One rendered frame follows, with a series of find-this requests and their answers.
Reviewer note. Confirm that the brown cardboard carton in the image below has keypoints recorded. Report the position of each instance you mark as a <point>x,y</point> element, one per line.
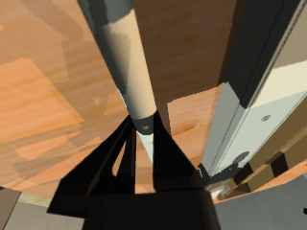
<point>281,160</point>

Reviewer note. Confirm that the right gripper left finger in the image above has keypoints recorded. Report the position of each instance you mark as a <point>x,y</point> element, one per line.
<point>93,175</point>

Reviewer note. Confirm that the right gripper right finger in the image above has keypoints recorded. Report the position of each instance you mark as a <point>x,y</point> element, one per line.
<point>172,170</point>

